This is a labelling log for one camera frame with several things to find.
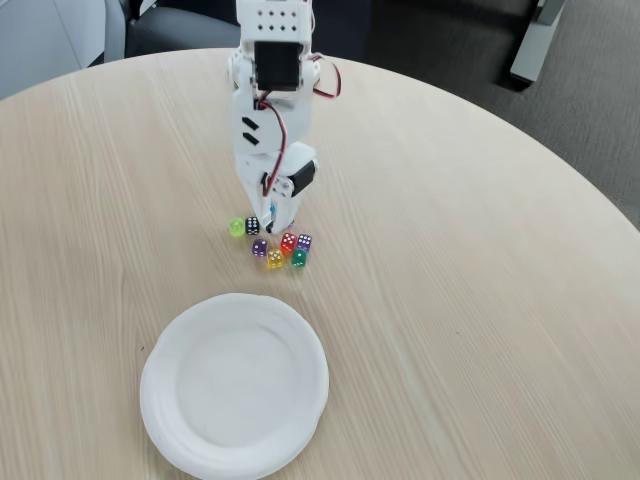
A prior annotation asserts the grey office chair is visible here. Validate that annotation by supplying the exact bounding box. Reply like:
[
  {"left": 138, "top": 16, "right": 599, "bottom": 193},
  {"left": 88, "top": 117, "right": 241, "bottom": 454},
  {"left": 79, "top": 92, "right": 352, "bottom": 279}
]
[{"left": 124, "top": 0, "right": 241, "bottom": 60}]

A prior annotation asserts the white paper plate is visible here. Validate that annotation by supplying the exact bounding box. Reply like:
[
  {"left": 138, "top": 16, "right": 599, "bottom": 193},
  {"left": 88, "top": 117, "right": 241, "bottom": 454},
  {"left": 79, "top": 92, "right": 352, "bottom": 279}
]
[{"left": 139, "top": 292, "right": 331, "bottom": 480}]

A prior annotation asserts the white cabinet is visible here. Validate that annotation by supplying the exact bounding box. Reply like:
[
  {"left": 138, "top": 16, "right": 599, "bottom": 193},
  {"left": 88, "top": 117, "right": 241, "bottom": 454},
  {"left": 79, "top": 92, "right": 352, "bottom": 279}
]
[{"left": 0, "top": 0, "right": 126, "bottom": 100}]

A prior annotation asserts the red black servo cable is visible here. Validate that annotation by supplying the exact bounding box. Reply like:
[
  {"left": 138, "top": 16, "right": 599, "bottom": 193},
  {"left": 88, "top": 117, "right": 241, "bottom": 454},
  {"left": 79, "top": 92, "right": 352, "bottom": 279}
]
[
  {"left": 309, "top": 52, "right": 344, "bottom": 101},
  {"left": 254, "top": 98, "right": 291, "bottom": 197}
]

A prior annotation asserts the white desk leg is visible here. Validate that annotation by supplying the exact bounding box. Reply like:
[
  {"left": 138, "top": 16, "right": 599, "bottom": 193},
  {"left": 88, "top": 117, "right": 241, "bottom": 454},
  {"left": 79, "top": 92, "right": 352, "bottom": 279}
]
[{"left": 509, "top": 0, "right": 566, "bottom": 85}]

